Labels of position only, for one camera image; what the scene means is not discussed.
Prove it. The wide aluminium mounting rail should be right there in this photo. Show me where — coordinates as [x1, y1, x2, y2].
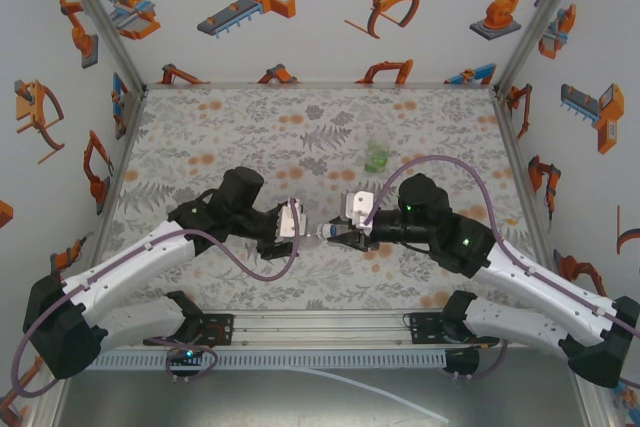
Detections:
[47, 309, 594, 351]

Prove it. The clear plastic bottle blue label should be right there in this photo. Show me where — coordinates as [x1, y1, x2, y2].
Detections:
[298, 223, 346, 250]

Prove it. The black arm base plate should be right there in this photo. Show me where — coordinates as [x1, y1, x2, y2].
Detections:
[143, 313, 235, 347]
[408, 311, 500, 347]

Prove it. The black controller box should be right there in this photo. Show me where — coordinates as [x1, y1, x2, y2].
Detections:
[443, 346, 481, 376]

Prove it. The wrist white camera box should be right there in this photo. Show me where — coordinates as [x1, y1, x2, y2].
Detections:
[339, 190, 377, 234]
[277, 198, 305, 241]

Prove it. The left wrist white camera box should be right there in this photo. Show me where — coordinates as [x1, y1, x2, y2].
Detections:
[277, 198, 305, 241]

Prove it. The aluminium frame bar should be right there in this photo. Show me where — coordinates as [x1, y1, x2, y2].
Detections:
[143, 80, 497, 92]
[59, 85, 150, 278]
[492, 85, 561, 268]

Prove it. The black controller board green light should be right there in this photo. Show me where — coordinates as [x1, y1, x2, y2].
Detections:
[166, 345, 207, 371]

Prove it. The clear green-tinted plastic cup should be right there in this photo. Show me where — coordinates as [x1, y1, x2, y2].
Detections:
[363, 128, 392, 173]

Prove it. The white slotted cable duct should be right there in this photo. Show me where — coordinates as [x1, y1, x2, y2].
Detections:
[68, 350, 448, 371]

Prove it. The floral patterned table cloth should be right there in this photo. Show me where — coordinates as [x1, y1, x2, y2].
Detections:
[82, 86, 566, 312]

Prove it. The thin white tube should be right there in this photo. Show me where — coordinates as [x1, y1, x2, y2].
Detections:
[289, 365, 450, 423]

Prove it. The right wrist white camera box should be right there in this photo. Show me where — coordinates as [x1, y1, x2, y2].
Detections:
[339, 190, 377, 234]

